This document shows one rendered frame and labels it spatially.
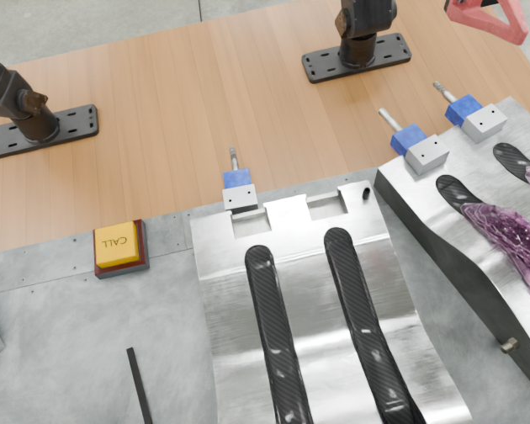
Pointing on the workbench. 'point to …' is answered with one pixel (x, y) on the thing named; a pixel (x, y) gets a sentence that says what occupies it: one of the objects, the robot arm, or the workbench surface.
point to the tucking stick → (139, 386)
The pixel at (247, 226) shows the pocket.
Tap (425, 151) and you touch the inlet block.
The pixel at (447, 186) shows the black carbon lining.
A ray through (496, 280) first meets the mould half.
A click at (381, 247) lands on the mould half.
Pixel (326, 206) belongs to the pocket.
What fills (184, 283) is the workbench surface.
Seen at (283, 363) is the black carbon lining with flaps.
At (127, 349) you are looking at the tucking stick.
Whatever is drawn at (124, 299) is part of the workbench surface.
